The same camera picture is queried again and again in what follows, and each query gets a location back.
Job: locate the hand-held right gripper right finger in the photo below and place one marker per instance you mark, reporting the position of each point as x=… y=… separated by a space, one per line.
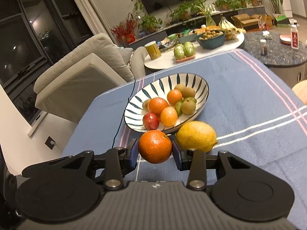
x=176 y=155

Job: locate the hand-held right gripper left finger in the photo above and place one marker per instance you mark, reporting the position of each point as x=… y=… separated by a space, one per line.
x=133 y=155

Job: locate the rough-skinned mandarin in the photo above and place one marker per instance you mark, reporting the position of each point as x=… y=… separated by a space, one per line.
x=154 y=146

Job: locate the yellow lemon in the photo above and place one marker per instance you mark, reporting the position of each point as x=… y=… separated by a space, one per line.
x=195 y=135

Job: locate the red round fruit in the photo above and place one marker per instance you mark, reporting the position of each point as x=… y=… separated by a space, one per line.
x=151 y=121

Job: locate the green fruit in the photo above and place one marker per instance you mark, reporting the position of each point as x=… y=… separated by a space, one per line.
x=190 y=99
x=178 y=109

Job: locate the small brown kiwi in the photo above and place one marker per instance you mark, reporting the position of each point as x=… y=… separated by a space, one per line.
x=145 y=105

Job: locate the large smooth orange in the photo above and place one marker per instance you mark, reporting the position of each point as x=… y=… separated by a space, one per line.
x=157 y=106

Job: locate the striped white ceramic plate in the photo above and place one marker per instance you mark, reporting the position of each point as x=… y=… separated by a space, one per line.
x=153 y=86

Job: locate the small orange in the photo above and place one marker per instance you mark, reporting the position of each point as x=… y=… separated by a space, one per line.
x=174 y=97

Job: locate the blue striped tablecloth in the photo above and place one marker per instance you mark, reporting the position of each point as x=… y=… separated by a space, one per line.
x=239 y=100

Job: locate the beige sofa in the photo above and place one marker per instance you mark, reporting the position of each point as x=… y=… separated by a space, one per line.
x=79 y=81

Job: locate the white round table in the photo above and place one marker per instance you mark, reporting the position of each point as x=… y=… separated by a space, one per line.
x=168 y=63

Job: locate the pack of green apples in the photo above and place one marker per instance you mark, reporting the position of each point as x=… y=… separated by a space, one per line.
x=184 y=51

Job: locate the yellow can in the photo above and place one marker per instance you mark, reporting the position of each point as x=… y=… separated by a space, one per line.
x=153 y=51

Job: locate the glass dish of snacks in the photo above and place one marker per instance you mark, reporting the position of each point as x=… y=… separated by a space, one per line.
x=168 y=43

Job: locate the teal plastic basket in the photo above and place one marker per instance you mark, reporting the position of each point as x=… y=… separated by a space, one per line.
x=188 y=39

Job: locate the dark blue bowl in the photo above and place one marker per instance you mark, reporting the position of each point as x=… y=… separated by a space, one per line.
x=212 y=43

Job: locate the pile of longans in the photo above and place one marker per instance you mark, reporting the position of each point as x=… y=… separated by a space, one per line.
x=211 y=34

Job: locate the red flower plant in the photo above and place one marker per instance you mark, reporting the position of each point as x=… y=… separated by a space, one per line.
x=126 y=28

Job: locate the grey television console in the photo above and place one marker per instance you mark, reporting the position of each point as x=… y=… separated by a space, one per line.
x=168 y=28

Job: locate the green vase with plant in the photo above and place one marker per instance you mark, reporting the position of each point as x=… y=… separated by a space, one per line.
x=209 y=20

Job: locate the bunch of bananas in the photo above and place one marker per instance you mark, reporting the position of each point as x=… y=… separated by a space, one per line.
x=226 y=25

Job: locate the wooden stool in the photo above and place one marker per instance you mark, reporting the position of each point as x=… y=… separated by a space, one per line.
x=301 y=91

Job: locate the dark marble round table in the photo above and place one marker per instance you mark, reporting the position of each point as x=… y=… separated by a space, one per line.
x=278 y=55

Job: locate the beige curtain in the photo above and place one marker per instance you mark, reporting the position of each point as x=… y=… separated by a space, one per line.
x=88 y=7

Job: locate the pink dish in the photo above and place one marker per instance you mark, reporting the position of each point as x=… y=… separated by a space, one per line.
x=285 y=39

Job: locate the dark window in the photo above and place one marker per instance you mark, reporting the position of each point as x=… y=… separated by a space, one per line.
x=31 y=28

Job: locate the white bottle with red label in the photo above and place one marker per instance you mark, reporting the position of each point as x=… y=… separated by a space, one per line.
x=294 y=38

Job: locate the green box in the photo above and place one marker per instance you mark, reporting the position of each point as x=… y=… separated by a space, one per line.
x=283 y=21

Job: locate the white air purifier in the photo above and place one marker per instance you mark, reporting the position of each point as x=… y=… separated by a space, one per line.
x=287 y=6

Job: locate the wall socket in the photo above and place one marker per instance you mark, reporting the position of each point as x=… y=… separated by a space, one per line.
x=50 y=143

